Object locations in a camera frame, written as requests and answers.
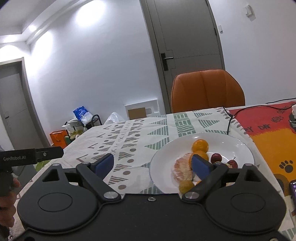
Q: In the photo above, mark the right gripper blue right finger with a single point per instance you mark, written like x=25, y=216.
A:
x=210, y=175

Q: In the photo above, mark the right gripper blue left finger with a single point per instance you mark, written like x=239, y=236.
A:
x=92, y=176

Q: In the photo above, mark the red jujube fruit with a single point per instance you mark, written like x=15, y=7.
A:
x=216, y=157

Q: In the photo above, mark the large orange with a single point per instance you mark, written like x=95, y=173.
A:
x=200, y=145
x=201, y=154

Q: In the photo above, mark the green-yellow small fruit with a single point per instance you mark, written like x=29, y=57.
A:
x=185, y=186

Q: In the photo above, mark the peeled pomelo piece large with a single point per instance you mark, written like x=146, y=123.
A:
x=182, y=171

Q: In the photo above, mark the person's left hand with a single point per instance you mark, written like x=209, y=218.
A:
x=9, y=188

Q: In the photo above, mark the grey side door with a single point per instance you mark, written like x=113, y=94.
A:
x=20, y=125

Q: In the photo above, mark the white enamel plate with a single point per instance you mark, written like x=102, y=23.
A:
x=161, y=164

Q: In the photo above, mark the orange box on floor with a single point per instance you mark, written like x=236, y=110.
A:
x=58, y=138

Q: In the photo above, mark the patterned white tablecloth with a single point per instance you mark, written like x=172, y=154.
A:
x=133, y=144

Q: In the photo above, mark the clear plastic bag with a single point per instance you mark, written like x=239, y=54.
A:
x=114, y=118

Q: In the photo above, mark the blue white plastic bag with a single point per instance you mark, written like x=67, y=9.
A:
x=83, y=115

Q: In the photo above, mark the red orange cartoon mat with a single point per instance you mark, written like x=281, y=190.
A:
x=272, y=129

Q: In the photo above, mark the smartphone black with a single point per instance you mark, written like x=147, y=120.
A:
x=292, y=186

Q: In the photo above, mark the orange leather chair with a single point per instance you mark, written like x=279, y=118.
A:
x=205, y=89

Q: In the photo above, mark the white charger plug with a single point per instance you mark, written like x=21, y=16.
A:
x=294, y=110

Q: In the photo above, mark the black wire rack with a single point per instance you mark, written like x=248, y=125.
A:
x=76, y=126

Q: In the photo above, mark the grey door with handle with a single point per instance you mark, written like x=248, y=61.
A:
x=184, y=38

